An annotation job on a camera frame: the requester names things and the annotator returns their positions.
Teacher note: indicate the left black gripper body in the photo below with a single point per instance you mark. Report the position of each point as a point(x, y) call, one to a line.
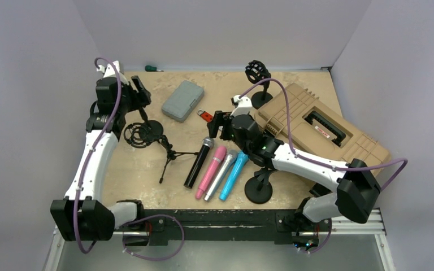
point(130, 100)

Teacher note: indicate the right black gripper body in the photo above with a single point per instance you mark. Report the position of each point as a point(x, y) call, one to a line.
point(227, 131)

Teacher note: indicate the black handheld microphone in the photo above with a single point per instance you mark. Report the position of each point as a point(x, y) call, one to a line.
point(207, 145)

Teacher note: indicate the pink microphone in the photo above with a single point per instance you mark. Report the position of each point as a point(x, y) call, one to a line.
point(217, 158)

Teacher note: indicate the blue microphone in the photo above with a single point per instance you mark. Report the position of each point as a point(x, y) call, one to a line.
point(238, 166)

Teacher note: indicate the black tripod shock-mount stand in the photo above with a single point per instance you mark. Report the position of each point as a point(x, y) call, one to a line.
point(132, 138)

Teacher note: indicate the silver microphone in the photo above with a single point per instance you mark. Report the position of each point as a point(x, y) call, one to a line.
point(227, 162)

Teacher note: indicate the round-base mic stand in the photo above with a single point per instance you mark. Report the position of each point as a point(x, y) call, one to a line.
point(258, 189)
point(150, 130)

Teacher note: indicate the shock-mount mic stand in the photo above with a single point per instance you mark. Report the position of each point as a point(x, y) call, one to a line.
point(255, 72)

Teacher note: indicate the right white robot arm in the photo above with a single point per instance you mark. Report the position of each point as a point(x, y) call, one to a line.
point(353, 188)

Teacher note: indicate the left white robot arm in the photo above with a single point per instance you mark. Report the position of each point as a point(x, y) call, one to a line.
point(80, 214)

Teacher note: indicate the red adjustable wrench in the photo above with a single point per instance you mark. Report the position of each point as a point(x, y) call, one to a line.
point(205, 115)

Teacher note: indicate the grey plastic case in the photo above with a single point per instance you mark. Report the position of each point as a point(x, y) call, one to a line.
point(183, 101)

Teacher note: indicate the tan plastic tool case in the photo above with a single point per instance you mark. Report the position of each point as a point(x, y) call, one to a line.
point(315, 128)

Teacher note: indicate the green handle screwdriver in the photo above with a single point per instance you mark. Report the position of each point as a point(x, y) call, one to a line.
point(151, 68)

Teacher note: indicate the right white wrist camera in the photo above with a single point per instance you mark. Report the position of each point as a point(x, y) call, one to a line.
point(242, 104)

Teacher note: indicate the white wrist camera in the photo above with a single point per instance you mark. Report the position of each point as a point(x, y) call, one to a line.
point(110, 70)
point(242, 104)

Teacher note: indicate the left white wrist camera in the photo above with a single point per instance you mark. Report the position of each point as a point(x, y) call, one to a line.
point(110, 70)

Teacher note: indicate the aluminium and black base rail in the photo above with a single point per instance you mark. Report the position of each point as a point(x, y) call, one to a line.
point(159, 226)

